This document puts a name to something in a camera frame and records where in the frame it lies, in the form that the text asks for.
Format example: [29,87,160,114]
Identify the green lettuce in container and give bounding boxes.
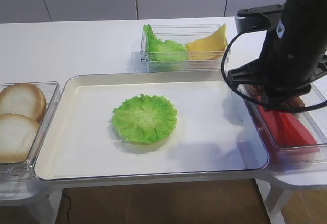
[143,24,188,62]

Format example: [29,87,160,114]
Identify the clear bun container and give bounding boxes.
[1,82,60,182]

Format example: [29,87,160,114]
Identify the bun half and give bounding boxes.
[1,114,39,163]
[1,83,46,122]

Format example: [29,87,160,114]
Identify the front right bun half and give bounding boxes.
[1,114,39,163]

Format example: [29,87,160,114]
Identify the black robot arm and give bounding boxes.
[221,0,326,112]

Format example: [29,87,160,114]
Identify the red tomato slice front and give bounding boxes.
[258,106,317,148]

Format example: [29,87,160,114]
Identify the green lettuce leaf on tray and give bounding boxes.
[111,94,177,145]

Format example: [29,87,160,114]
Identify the clear lettuce cheese container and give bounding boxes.
[140,24,225,72]

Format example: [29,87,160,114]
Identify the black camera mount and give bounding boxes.
[235,4,284,33]

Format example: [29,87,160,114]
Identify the back bun half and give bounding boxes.
[1,83,46,122]

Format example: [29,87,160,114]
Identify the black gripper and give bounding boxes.
[226,16,326,111]

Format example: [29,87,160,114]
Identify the yellow cheese slices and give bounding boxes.
[186,24,228,61]

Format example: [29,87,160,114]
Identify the black cable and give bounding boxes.
[220,31,327,113]

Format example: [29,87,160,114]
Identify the white rectangular tray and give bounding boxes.
[34,71,269,181]

